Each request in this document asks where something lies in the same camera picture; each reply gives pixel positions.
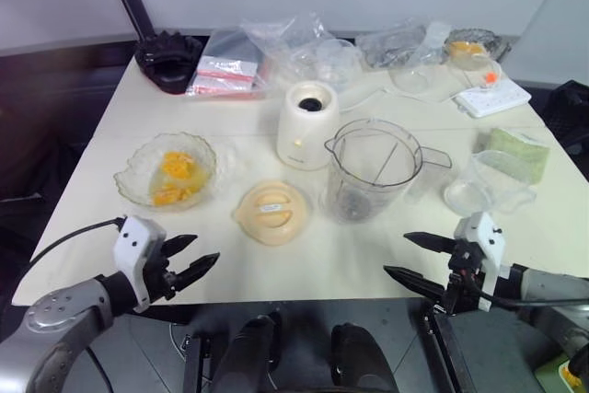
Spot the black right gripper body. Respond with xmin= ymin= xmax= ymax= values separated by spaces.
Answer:
xmin=434 ymin=240 xmax=485 ymax=316

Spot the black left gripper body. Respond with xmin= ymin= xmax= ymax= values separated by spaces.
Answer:
xmin=140 ymin=248 xmax=183 ymax=306

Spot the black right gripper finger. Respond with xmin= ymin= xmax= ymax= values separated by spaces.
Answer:
xmin=403 ymin=231 xmax=456 ymax=254
xmin=383 ymin=265 xmax=446 ymax=307

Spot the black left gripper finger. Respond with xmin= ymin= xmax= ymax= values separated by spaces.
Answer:
xmin=163 ymin=234 xmax=199 ymax=259
xmin=176 ymin=252 xmax=221 ymax=294

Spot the clear blender jar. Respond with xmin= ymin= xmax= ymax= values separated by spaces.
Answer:
xmin=323 ymin=118 xmax=453 ymax=224

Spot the beige blender lid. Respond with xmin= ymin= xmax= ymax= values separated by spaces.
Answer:
xmin=231 ymin=179 xmax=309 ymax=247

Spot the glass bowl with orange fruit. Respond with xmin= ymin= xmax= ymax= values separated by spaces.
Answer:
xmin=444 ymin=28 xmax=512 ymax=71

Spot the clear plastic measuring cup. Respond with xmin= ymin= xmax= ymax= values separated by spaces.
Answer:
xmin=444 ymin=149 xmax=537 ymax=217

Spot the scalloped clear glass bowl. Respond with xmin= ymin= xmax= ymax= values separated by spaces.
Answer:
xmin=113 ymin=132 xmax=217 ymax=213

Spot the green sponge cloth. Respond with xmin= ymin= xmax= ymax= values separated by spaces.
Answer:
xmin=478 ymin=128 xmax=551 ymax=185

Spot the green and yellow container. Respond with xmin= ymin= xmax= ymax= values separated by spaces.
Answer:
xmin=533 ymin=355 xmax=589 ymax=393

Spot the white power strip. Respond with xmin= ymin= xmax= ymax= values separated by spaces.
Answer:
xmin=453 ymin=77 xmax=533 ymax=119

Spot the small clear plastic cup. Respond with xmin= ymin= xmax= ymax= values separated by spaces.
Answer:
xmin=389 ymin=65 xmax=443 ymax=93

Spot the white blender base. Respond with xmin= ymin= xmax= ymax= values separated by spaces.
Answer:
xmin=276 ymin=81 xmax=342 ymax=171

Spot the stack of zip bags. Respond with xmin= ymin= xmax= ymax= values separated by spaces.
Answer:
xmin=186 ymin=29 xmax=268 ymax=100

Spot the black lamp base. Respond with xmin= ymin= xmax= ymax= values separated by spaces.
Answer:
xmin=135 ymin=29 xmax=203 ymax=96

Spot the black bag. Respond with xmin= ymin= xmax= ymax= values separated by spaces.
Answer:
xmin=542 ymin=79 xmax=589 ymax=159

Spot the crumpled clear plastic bag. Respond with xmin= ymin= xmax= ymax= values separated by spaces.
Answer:
xmin=356 ymin=17 xmax=452 ymax=70

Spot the large clear plastic bag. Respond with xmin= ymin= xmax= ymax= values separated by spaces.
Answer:
xmin=238 ymin=10 xmax=364 ymax=95

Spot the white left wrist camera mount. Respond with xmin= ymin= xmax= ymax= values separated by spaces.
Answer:
xmin=112 ymin=215 xmax=167 ymax=314

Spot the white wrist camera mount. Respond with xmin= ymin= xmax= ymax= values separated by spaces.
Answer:
xmin=112 ymin=215 xmax=167 ymax=314
xmin=453 ymin=212 xmax=505 ymax=311

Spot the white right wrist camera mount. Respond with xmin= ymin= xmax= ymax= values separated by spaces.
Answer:
xmin=453 ymin=212 xmax=505 ymax=311

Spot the black table frame bar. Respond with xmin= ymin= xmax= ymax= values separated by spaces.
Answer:
xmin=182 ymin=333 xmax=214 ymax=393
xmin=422 ymin=305 xmax=478 ymax=393

